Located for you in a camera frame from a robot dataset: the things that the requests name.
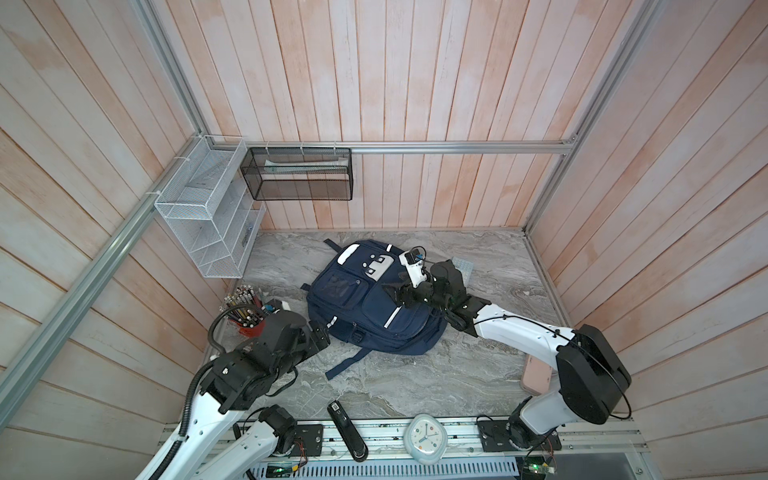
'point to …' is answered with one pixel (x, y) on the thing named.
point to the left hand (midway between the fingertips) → (316, 342)
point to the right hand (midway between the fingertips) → (391, 280)
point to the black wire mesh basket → (299, 173)
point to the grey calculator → (466, 268)
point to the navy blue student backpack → (346, 298)
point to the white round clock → (425, 438)
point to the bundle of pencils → (247, 307)
